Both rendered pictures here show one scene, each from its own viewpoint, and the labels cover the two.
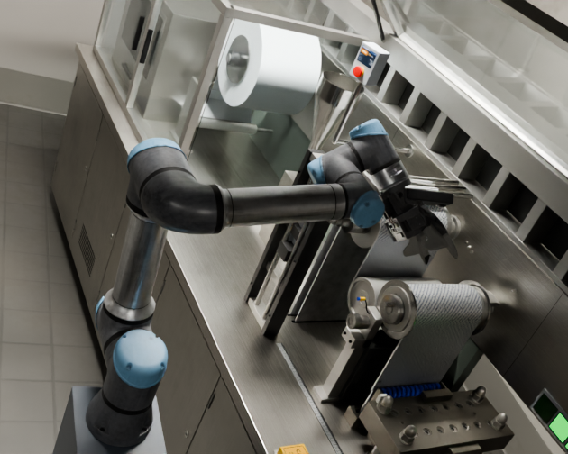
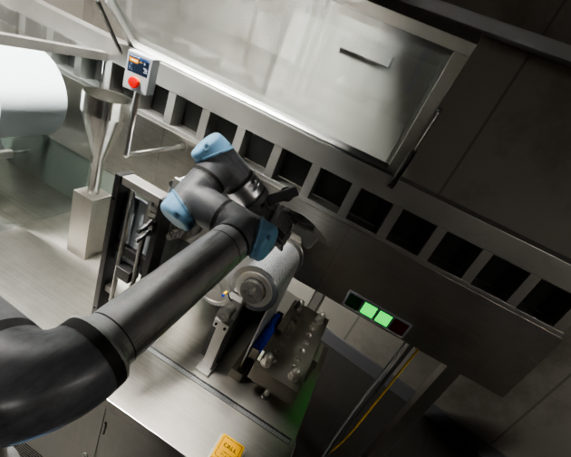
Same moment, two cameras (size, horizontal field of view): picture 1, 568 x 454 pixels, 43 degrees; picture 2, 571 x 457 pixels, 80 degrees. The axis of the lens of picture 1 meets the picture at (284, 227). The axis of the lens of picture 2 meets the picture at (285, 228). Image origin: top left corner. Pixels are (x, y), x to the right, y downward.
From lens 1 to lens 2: 99 cm
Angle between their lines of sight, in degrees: 37
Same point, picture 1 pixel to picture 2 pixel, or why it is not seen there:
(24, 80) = not seen: outside the picture
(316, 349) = (176, 330)
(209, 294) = not seen: hidden behind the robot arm
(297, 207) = (207, 282)
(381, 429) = (275, 381)
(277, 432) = (197, 438)
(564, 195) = (334, 157)
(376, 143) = (230, 160)
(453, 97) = (211, 94)
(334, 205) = (238, 254)
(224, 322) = not seen: hidden behind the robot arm
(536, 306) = (331, 239)
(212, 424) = (114, 445)
